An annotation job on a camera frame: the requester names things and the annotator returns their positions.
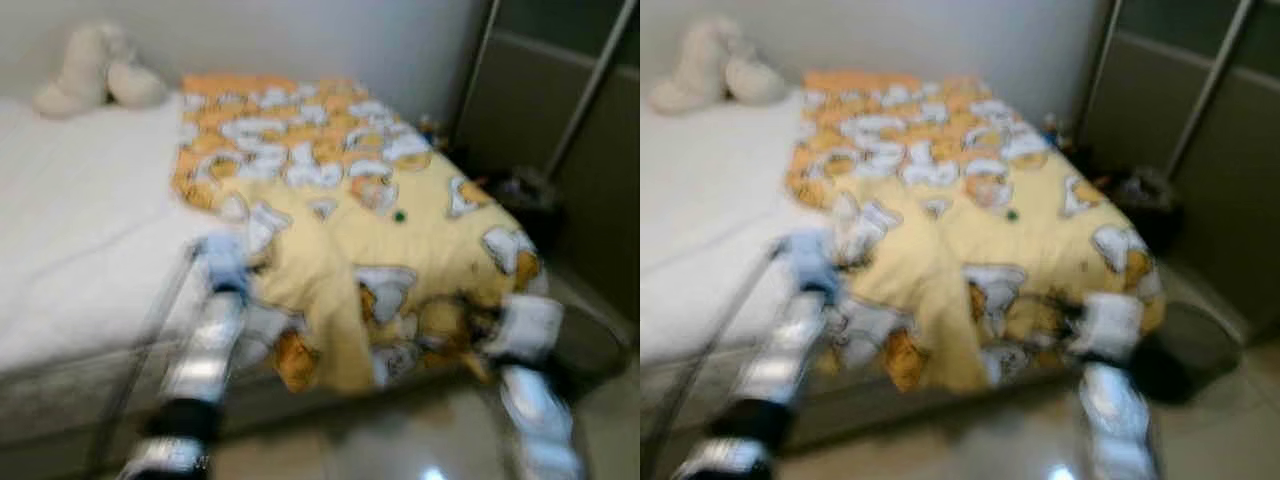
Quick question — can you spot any yellow egg-print blanket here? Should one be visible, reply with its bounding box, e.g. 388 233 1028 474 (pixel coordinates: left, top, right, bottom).
168 72 549 395
783 68 1168 395

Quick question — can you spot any black round bin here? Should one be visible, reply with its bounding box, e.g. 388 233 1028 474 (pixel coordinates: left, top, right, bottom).
545 298 629 393
1135 298 1248 407

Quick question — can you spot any dark cluttered basket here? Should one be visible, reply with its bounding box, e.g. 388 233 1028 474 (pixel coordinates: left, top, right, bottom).
486 163 563 253
1100 163 1188 257

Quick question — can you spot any grey bed base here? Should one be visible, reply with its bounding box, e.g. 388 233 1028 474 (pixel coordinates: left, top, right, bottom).
0 352 501 473
640 355 1086 463

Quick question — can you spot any dark sliding-door wardrobe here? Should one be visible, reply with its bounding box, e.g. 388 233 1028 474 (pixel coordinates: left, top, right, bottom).
1072 0 1280 343
448 0 641 323

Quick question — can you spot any white quilted mattress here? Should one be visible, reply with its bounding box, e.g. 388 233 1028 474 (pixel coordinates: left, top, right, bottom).
0 92 301 386
640 88 881 386

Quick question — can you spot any beige plush toy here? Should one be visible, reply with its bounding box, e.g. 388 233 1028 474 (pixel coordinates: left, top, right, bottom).
30 22 171 121
648 14 788 115

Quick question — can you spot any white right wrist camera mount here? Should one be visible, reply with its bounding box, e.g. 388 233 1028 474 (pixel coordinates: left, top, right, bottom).
1068 291 1145 364
484 294 565 367

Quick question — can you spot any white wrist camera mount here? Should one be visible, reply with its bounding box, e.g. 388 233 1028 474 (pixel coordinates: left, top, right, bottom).
194 232 253 297
484 294 565 367
1068 291 1145 364
778 230 843 301

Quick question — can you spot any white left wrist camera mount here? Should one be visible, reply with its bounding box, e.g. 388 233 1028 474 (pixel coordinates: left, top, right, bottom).
194 232 253 297
778 230 843 301

